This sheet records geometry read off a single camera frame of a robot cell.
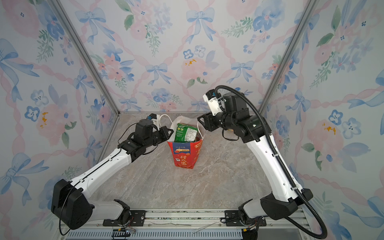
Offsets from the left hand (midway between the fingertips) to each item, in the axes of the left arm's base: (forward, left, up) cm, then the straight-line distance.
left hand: (175, 129), depth 77 cm
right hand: (-3, -14, +14) cm, 20 cm away
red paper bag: (-5, -6, -5) cm, 9 cm away
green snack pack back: (0, -5, -3) cm, 6 cm away
